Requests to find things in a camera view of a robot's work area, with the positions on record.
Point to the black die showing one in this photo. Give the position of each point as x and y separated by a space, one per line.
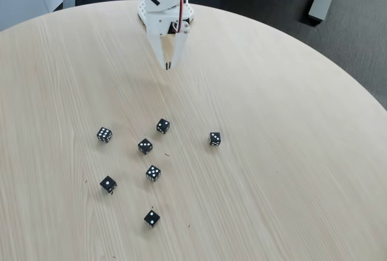
108 184

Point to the black die showing six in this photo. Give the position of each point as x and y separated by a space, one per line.
104 134

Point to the black die showing two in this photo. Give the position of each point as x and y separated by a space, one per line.
163 126
151 218

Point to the black die showing three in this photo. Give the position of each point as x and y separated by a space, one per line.
145 146
214 138

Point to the black die showing five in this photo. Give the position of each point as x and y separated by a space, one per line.
153 173

